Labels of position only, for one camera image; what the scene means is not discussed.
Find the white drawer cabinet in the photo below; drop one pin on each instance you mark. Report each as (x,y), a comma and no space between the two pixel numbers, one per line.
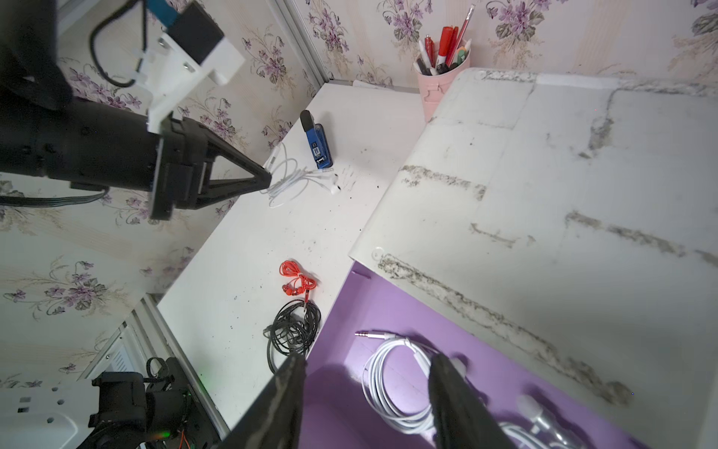
(571,223)

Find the pink pen cup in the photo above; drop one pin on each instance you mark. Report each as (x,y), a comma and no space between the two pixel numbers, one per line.
(432,89)

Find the blue stapler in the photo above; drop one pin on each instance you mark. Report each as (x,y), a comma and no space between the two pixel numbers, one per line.
(317,140)

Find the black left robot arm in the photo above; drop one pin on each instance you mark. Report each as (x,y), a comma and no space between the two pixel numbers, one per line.
(48,132)

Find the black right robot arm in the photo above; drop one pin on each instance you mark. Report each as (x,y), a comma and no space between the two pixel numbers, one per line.
(128,415)

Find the red wired earphones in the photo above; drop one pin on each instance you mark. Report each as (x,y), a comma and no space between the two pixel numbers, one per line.
(299,284)

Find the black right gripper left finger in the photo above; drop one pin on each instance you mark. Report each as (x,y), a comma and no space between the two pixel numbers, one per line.
(274,419)

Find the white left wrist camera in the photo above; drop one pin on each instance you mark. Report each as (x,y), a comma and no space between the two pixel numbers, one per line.
(191,48)

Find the red pens in cup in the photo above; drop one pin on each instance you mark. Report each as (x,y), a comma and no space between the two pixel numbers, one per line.
(452,52)

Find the black wired earphones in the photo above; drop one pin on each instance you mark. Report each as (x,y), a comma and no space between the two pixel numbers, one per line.
(293,331)

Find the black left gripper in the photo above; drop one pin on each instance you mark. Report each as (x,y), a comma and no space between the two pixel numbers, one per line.
(185,158)

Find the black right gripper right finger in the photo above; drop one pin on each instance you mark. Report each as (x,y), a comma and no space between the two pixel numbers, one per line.
(460,418)

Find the white wired earphones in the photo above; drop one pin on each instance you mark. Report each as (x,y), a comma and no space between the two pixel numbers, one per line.
(545,430)
(394,381)
(289,180)

